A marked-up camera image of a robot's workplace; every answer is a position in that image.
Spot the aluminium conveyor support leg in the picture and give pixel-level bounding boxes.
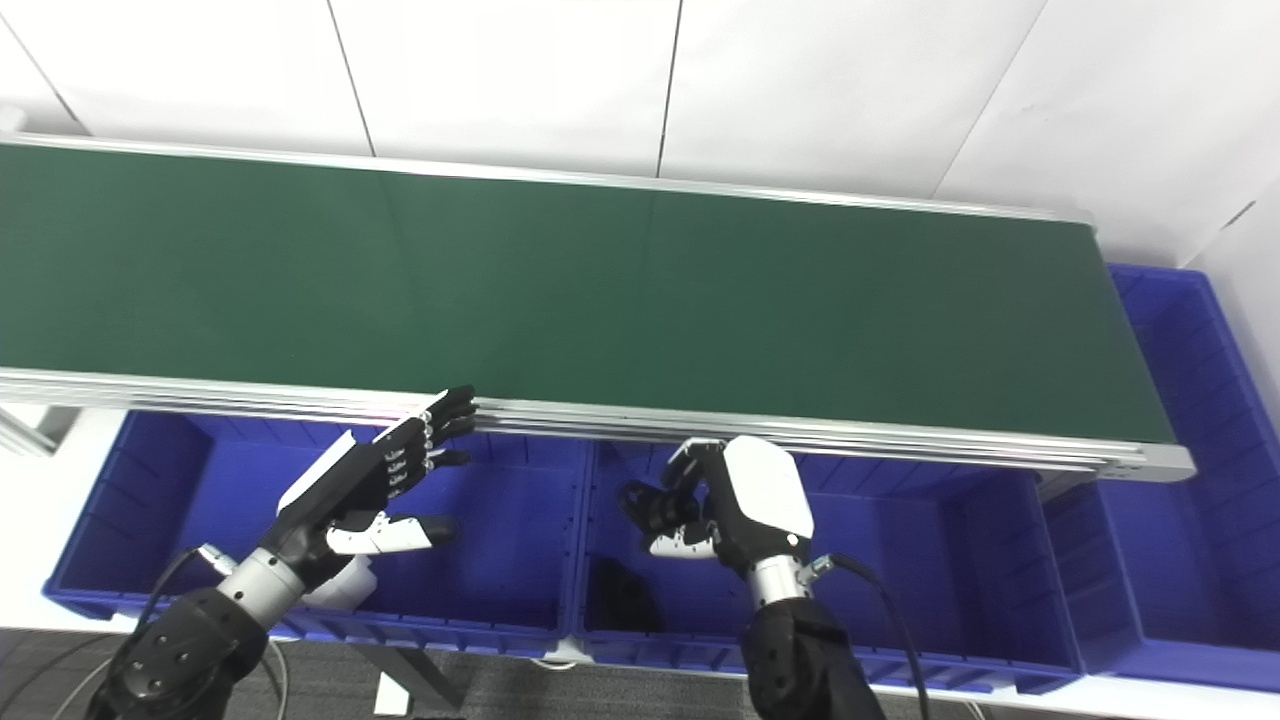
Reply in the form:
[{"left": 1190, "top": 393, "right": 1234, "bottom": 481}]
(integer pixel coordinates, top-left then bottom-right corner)
[{"left": 0, "top": 404, "right": 83, "bottom": 458}]

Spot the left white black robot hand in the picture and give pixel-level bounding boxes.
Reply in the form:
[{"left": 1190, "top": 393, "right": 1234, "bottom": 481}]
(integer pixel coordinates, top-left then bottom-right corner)
[{"left": 262, "top": 385, "right": 479, "bottom": 591}]

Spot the grey metal stand leg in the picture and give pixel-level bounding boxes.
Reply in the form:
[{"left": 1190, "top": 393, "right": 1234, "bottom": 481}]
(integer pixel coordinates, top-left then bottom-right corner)
[{"left": 350, "top": 644, "right": 473, "bottom": 715}]

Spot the black flanged bracket part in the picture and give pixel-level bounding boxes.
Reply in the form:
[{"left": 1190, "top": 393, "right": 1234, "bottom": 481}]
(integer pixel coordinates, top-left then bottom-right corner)
[{"left": 585, "top": 555, "right": 663, "bottom": 634}]

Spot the green conveyor belt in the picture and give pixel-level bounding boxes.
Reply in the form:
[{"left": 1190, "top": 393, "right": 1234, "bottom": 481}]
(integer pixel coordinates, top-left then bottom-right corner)
[{"left": 0, "top": 130, "right": 1197, "bottom": 484}]

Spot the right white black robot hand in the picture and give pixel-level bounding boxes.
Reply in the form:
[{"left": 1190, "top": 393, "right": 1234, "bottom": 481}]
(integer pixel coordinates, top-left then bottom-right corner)
[{"left": 617, "top": 435, "right": 816, "bottom": 581}]

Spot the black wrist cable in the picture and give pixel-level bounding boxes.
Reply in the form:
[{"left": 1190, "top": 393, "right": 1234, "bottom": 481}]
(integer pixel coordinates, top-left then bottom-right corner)
[
  {"left": 50, "top": 545, "right": 291, "bottom": 720},
  {"left": 810, "top": 552, "right": 933, "bottom": 720}
]

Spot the blue plastic bin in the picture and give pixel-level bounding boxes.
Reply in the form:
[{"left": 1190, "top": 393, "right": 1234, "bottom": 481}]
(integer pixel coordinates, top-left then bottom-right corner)
[
  {"left": 568, "top": 440, "right": 1087, "bottom": 697},
  {"left": 42, "top": 408, "right": 593, "bottom": 647},
  {"left": 1040, "top": 263, "right": 1280, "bottom": 694}
]

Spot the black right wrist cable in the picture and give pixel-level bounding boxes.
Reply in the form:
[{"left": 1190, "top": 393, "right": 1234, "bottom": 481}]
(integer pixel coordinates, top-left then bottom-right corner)
[{"left": 810, "top": 552, "right": 933, "bottom": 720}]

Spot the white plastic part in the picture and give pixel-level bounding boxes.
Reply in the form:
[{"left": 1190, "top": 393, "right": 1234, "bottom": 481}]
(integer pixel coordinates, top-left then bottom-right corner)
[{"left": 300, "top": 555, "right": 380, "bottom": 612}]

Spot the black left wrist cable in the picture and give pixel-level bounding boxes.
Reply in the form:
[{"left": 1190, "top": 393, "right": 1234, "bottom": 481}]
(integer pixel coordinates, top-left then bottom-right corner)
[{"left": 50, "top": 545, "right": 291, "bottom": 720}]

